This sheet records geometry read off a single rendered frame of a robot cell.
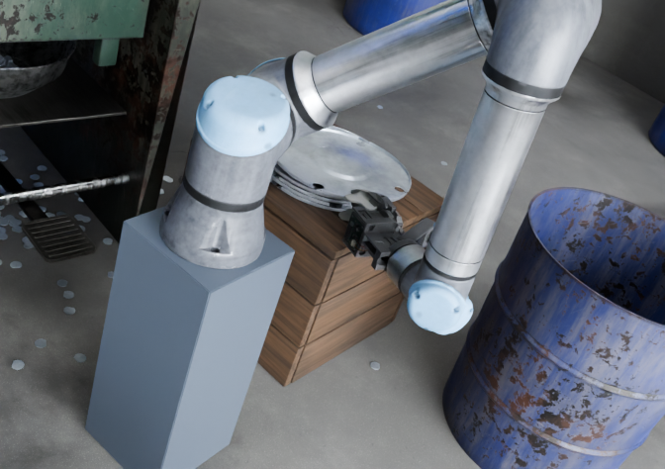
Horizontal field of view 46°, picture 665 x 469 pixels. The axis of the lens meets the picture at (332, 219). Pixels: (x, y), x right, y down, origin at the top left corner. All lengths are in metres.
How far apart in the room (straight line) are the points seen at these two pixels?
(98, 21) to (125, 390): 0.66
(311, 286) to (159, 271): 0.40
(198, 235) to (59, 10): 0.57
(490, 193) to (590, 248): 0.80
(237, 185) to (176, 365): 0.29
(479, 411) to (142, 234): 0.78
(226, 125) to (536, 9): 0.39
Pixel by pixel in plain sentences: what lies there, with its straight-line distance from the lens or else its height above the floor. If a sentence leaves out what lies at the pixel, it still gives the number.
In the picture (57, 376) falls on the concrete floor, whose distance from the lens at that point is 1.52.
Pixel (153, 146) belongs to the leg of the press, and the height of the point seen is 0.28.
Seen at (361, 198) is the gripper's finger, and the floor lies 0.42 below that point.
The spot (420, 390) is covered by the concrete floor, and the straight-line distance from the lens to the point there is 1.72.
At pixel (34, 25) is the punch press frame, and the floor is 0.53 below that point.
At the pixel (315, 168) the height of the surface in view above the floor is 0.40.
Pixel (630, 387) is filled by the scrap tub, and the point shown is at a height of 0.34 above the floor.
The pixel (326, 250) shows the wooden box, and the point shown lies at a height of 0.34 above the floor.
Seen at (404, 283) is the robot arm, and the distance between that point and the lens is 1.25.
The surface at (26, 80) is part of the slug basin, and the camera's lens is 1.61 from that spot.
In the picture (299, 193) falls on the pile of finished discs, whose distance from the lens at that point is 1.47.
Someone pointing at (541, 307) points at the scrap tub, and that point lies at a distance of 1.40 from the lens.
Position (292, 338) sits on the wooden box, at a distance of 1.52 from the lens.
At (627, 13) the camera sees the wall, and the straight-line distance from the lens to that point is 4.34.
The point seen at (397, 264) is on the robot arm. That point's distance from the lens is 1.26.
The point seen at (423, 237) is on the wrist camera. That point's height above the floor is 0.42.
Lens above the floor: 1.12
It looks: 32 degrees down
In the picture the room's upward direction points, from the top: 20 degrees clockwise
